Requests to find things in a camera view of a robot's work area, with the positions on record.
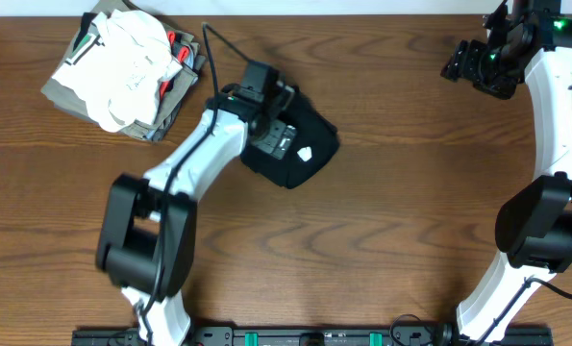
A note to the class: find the white folded garment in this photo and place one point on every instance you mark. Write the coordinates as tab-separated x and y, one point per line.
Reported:
118	68

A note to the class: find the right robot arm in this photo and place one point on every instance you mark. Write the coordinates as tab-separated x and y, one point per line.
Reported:
528	43

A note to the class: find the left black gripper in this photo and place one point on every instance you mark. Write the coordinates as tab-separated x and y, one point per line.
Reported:
274	144

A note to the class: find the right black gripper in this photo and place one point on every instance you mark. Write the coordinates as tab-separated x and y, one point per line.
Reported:
465	63

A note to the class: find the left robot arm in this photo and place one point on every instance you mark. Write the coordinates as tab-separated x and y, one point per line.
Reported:
146	245

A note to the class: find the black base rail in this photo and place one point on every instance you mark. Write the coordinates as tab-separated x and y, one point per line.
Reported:
408	334

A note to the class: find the red and grey folded garment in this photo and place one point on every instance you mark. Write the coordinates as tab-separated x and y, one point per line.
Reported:
173	92

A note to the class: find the black t-shirt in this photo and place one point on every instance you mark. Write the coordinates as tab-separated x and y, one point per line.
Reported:
314	145

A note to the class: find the olive folded garment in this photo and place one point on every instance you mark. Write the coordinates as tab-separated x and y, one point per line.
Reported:
66	100

